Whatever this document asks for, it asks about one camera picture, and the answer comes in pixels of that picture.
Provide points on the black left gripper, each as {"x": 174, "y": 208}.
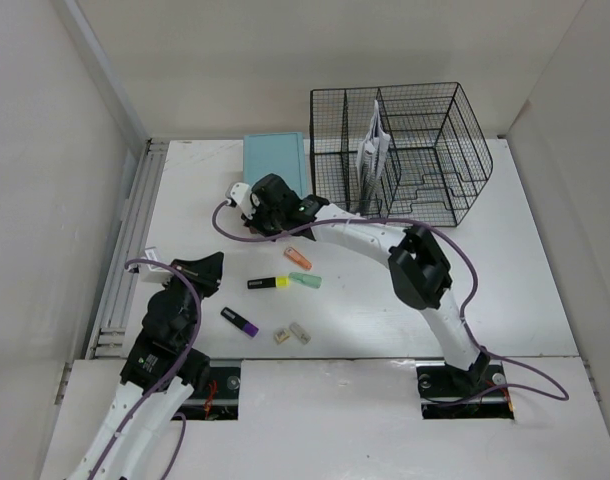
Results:
{"x": 206, "y": 271}

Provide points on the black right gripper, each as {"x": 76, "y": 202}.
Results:
{"x": 253, "y": 219}

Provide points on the purple highlighter marker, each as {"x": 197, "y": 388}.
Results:
{"x": 239, "y": 322}

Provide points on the yellow highlighter marker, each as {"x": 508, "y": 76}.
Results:
{"x": 276, "y": 282}

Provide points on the white Canon paper booklet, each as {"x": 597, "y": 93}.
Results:
{"x": 371, "y": 160}

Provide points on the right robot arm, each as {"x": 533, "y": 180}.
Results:
{"x": 419, "y": 270}

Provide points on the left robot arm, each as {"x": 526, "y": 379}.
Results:
{"x": 161, "y": 372}

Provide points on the orange highlighter marker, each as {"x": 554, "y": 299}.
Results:
{"x": 297, "y": 258}

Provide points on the teal wooden drawer box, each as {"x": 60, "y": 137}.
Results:
{"x": 276, "y": 153}

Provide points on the green highlighter marker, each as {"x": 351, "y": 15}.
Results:
{"x": 308, "y": 280}

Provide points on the beige eraser block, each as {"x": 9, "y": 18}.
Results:
{"x": 281, "y": 335}

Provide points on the grey eraser block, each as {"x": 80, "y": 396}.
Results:
{"x": 300, "y": 333}

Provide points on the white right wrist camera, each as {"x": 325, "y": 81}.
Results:
{"x": 240, "y": 195}

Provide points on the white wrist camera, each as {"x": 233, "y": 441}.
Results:
{"x": 151, "y": 272}
{"x": 240, "y": 195}

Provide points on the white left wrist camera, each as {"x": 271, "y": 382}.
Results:
{"x": 151, "y": 272}

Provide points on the aluminium frame rail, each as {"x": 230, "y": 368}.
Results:
{"x": 106, "y": 333}

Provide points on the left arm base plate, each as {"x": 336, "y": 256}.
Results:
{"x": 219, "y": 399}

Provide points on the black wire mesh organizer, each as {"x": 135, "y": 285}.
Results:
{"x": 437, "y": 162}

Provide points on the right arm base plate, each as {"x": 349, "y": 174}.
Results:
{"x": 443, "y": 399}

